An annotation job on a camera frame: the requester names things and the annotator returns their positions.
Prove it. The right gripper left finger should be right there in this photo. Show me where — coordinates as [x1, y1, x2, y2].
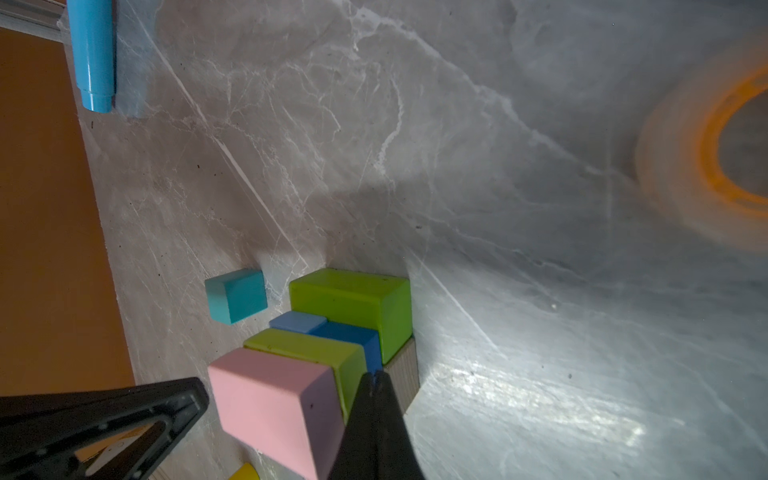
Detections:
[1, 377, 210, 479]

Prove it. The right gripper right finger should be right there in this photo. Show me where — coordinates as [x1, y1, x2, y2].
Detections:
[329, 370, 425, 480]

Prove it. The natural wood rectangular block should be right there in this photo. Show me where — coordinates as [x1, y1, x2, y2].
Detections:
[384, 337, 420, 414]

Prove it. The light green rectangular block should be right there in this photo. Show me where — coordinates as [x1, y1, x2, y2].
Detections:
[243, 328, 367, 424]

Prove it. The pink rectangular block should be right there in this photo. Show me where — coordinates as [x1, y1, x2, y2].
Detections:
[208, 348, 344, 479]

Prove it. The dark green rectangular block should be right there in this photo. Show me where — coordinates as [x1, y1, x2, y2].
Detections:
[289, 268, 413, 364]

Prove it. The light blue cube block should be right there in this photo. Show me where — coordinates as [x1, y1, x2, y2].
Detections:
[269, 311, 328, 335]

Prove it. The teal cube block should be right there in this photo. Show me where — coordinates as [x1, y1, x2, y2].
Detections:
[204, 269, 268, 325]

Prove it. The yellow cylinder block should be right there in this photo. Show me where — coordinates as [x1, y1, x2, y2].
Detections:
[229, 463, 260, 480]

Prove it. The cyan toy microphone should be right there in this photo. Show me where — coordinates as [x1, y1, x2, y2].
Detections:
[67, 0, 116, 114]

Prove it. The orange tape ring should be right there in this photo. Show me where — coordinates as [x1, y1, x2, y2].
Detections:
[634, 35, 768, 253]

